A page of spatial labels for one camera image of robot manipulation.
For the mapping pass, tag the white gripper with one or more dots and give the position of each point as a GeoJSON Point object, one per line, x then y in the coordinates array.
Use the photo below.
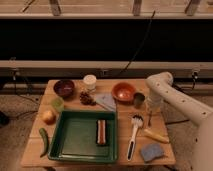
{"type": "Point", "coordinates": [153, 103]}

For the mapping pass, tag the metal fork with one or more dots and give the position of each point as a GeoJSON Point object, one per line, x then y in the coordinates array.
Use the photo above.
{"type": "Point", "coordinates": [149, 119]}

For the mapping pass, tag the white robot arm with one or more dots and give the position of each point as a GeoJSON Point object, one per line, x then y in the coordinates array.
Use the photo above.
{"type": "Point", "coordinates": [160, 88]}

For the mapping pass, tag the grey metal cup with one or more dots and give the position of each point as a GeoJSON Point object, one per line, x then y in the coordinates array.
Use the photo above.
{"type": "Point", "coordinates": [138, 100]}

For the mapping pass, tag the green plastic cup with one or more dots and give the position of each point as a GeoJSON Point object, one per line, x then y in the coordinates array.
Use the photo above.
{"type": "Point", "coordinates": [58, 104]}

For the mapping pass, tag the orange bowl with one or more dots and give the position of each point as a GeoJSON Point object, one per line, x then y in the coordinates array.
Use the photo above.
{"type": "Point", "coordinates": [123, 92]}

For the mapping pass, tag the wooden table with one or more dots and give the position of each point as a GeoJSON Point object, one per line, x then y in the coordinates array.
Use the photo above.
{"type": "Point", "coordinates": [31, 156]}

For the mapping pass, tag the light blue cloth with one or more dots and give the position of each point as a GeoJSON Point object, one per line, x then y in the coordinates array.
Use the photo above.
{"type": "Point", "coordinates": [106, 101]}

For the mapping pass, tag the blue sponge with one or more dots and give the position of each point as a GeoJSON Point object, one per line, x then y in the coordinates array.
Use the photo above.
{"type": "Point", "coordinates": [151, 152]}

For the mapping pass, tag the white jar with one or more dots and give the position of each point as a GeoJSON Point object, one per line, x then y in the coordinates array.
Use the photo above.
{"type": "Point", "coordinates": [90, 82]}

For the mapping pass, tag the pine cone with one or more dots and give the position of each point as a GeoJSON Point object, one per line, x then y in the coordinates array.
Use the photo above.
{"type": "Point", "coordinates": [86, 99]}

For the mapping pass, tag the green plastic tray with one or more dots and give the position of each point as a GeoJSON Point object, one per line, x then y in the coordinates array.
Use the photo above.
{"type": "Point", "coordinates": [75, 137]}

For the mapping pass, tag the dark purple bowl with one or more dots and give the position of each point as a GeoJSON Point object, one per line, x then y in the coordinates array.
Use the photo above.
{"type": "Point", "coordinates": [64, 88]}

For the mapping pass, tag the apple toy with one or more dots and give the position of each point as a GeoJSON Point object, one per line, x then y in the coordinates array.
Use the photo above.
{"type": "Point", "coordinates": [48, 117]}

